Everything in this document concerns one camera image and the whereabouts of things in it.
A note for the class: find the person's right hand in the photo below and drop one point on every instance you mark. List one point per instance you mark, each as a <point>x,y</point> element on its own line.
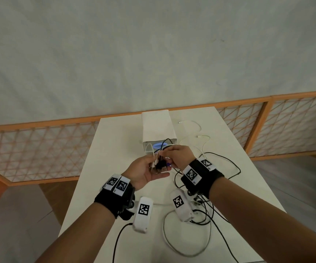
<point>181,157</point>

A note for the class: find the person's left hand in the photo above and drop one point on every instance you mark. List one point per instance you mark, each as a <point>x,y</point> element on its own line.
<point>138,172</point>

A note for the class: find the person's left fingers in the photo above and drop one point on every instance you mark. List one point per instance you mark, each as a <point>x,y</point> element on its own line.
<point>160,176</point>

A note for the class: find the person's right fingers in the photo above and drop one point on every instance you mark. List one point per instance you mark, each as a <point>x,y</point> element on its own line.
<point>165,153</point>

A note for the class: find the person's left forearm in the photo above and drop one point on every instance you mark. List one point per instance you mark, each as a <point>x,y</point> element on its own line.
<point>84,235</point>

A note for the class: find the person's right forearm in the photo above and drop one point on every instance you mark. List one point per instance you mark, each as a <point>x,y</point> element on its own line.
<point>259,224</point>

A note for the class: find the white paper bag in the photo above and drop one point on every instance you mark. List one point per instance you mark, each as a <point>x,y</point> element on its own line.
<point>158,125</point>

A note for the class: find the orange lattice fence panel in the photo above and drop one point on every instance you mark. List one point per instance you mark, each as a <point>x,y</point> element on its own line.
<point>240,123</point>
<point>300,125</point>
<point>37,153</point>

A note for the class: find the white wrist camera with marker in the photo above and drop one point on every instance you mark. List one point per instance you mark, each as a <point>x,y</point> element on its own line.
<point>182,205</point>
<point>143,215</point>

